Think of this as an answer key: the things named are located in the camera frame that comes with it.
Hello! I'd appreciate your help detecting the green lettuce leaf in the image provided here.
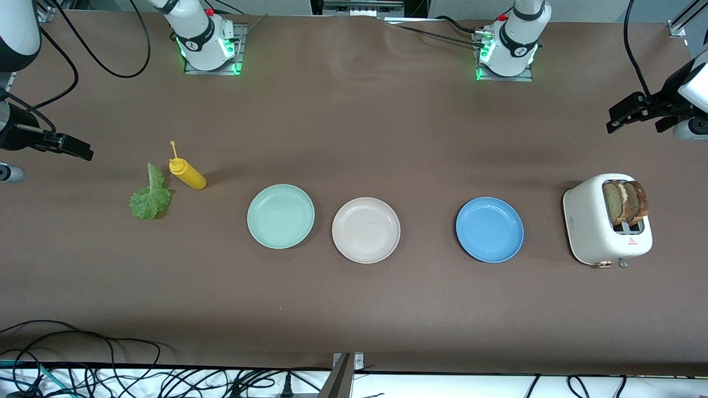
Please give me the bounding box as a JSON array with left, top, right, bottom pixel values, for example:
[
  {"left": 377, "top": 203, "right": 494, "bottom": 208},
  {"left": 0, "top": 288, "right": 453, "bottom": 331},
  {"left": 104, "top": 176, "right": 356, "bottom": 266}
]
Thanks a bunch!
[{"left": 128, "top": 163, "right": 173, "bottom": 220}]

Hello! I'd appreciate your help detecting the light wheat bread slice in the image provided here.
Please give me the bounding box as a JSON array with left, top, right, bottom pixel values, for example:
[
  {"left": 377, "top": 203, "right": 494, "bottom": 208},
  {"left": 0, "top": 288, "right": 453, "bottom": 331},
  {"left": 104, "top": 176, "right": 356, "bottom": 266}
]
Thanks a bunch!
[{"left": 602, "top": 181, "right": 630, "bottom": 226}]

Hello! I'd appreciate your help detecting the yellow squeeze bottle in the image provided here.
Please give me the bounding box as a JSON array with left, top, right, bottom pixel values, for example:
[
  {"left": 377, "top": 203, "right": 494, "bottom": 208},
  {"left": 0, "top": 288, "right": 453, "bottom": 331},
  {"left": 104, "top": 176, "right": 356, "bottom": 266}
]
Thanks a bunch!
[{"left": 169, "top": 140, "right": 207, "bottom": 191}]

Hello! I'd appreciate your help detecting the beige plate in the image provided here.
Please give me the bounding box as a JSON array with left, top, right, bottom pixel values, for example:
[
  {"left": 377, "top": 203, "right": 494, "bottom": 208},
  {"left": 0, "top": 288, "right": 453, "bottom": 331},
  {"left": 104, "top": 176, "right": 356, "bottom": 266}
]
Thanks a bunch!
[{"left": 332, "top": 197, "right": 401, "bottom": 264}]

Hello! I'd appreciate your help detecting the blue plate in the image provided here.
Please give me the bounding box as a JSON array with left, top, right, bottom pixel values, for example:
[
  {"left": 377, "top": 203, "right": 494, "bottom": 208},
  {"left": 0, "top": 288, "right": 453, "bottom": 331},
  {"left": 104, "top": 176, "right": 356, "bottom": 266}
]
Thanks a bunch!
[{"left": 455, "top": 197, "right": 524, "bottom": 264}]

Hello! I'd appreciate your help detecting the mint green plate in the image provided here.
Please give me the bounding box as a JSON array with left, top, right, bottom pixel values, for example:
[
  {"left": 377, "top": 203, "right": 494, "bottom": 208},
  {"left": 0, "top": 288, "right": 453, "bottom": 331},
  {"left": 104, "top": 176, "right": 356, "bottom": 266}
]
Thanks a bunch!
[{"left": 247, "top": 184, "right": 316, "bottom": 250}]

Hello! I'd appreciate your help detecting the dark crust bread slice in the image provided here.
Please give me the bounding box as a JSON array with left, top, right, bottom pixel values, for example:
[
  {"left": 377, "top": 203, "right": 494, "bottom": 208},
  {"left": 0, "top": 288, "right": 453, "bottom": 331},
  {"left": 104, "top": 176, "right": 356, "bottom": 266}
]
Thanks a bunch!
[{"left": 624, "top": 180, "right": 650, "bottom": 225}]

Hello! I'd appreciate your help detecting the cream white toaster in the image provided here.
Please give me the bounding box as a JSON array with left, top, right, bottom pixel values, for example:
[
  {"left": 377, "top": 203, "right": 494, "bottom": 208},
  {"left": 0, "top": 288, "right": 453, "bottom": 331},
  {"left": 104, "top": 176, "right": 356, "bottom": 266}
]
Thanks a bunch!
[{"left": 563, "top": 173, "right": 653, "bottom": 269}]

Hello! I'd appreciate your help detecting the brown table cover sheet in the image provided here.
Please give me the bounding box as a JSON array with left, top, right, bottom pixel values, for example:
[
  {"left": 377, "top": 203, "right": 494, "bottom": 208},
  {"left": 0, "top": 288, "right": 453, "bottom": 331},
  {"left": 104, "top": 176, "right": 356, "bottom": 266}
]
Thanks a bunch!
[{"left": 0, "top": 10, "right": 708, "bottom": 376}]

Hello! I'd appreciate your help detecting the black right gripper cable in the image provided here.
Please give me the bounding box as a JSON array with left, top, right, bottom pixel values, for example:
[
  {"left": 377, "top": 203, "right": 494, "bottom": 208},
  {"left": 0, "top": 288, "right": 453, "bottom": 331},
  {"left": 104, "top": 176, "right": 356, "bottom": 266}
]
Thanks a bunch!
[{"left": 0, "top": 22, "right": 79, "bottom": 133}]

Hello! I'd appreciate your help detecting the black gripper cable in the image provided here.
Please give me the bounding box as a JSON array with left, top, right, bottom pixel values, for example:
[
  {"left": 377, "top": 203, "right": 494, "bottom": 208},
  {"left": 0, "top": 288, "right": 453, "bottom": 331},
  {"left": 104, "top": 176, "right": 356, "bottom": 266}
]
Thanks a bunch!
[
  {"left": 0, "top": 22, "right": 79, "bottom": 133},
  {"left": 624, "top": 0, "right": 654, "bottom": 96}
]

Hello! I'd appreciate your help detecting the silver aluminium frame strut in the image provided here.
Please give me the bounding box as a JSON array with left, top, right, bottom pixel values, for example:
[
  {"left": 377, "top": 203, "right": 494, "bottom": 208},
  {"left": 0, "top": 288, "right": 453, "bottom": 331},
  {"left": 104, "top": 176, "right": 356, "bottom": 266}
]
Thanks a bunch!
[
  {"left": 667, "top": 0, "right": 708, "bottom": 38},
  {"left": 33, "top": 0, "right": 75, "bottom": 23}
]

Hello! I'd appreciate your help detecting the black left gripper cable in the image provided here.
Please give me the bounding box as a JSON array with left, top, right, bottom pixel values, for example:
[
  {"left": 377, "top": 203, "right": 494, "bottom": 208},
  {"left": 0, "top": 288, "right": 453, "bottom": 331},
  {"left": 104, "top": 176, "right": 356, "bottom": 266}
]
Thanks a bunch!
[{"left": 624, "top": 0, "right": 654, "bottom": 96}]

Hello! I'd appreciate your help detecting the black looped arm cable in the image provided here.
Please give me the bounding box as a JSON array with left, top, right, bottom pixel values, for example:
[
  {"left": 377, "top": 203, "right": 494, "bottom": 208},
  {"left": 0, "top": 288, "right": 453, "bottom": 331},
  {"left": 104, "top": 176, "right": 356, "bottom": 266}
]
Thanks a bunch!
[{"left": 53, "top": 0, "right": 152, "bottom": 78}]

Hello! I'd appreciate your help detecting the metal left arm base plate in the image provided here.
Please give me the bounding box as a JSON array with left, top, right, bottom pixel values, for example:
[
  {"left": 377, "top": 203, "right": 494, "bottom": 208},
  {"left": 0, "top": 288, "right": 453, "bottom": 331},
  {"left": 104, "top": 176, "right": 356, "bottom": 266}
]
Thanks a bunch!
[{"left": 473, "top": 30, "right": 535, "bottom": 83}]

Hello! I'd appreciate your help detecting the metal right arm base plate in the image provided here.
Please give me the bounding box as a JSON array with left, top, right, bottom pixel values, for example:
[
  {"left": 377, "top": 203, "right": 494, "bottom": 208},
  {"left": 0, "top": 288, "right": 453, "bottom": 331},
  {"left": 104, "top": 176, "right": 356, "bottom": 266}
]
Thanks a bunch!
[{"left": 184, "top": 23, "right": 244, "bottom": 76}]

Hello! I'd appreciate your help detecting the thin black table cable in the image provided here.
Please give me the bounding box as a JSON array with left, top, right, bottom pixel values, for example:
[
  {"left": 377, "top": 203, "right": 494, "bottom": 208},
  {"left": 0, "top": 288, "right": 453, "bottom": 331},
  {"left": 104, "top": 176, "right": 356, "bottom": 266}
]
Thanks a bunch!
[{"left": 0, "top": 320, "right": 162, "bottom": 382}]

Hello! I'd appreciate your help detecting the black base power cable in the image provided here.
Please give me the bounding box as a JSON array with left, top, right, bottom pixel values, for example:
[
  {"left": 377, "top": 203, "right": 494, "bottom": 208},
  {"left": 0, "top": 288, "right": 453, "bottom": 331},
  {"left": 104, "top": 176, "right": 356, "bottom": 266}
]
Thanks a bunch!
[{"left": 381, "top": 15, "right": 483, "bottom": 48}]

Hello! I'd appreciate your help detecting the teal cable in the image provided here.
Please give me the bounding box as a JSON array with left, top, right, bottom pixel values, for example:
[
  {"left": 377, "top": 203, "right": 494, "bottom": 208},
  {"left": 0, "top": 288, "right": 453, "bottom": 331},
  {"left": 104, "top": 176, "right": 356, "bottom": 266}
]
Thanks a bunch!
[{"left": 0, "top": 359, "right": 63, "bottom": 398}]

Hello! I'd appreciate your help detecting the grey metal frame piece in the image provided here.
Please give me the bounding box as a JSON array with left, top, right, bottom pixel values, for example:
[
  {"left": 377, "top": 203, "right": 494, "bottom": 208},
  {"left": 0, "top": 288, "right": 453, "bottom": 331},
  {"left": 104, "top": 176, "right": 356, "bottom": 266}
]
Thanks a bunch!
[{"left": 322, "top": 0, "right": 405, "bottom": 17}]

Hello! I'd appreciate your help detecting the grey aluminium camera post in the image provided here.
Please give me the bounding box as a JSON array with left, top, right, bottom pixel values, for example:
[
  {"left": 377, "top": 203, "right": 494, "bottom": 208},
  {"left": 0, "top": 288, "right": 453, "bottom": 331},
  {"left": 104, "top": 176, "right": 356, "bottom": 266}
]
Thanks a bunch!
[{"left": 317, "top": 354, "right": 355, "bottom": 398}]

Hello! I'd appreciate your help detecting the silver post foot bracket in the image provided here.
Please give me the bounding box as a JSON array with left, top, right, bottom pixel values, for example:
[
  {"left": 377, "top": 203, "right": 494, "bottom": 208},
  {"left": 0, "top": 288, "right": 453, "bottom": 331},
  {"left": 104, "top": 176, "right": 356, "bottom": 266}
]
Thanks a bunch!
[{"left": 332, "top": 352, "right": 365, "bottom": 370}]

